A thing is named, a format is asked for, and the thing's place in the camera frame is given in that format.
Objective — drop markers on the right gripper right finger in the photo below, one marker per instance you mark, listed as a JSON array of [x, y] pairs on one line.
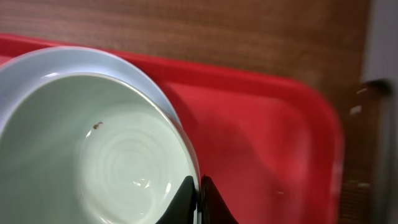
[[213, 208]]

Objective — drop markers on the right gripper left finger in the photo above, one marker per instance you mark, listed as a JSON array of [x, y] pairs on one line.
[[182, 207]]

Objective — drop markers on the pale green bowl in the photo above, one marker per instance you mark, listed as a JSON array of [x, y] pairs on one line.
[[87, 148]]

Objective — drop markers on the grey dishwasher rack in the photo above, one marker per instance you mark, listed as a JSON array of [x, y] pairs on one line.
[[380, 69]]

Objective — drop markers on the red plastic tray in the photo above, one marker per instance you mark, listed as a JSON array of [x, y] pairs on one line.
[[272, 146]]

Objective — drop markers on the light blue plate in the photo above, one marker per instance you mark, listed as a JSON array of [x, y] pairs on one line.
[[21, 74]]

